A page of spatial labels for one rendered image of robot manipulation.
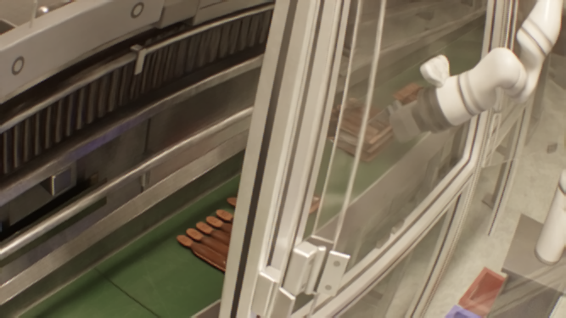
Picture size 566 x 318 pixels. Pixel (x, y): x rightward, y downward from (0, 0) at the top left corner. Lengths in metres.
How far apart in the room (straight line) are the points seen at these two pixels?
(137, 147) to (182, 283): 0.24
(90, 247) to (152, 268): 0.10
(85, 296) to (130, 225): 0.16
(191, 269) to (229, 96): 0.36
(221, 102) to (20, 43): 0.71
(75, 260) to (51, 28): 0.40
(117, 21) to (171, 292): 0.39
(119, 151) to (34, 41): 0.50
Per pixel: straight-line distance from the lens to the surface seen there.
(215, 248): 1.10
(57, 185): 0.89
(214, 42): 1.07
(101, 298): 1.01
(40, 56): 0.73
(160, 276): 1.06
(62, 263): 1.00
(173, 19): 0.89
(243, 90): 1.37
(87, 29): 0.77
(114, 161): 1.17
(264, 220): 0.85
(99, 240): 1.05
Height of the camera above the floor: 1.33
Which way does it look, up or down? 30 degrees down
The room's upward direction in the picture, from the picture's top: 11 degrees clockwise
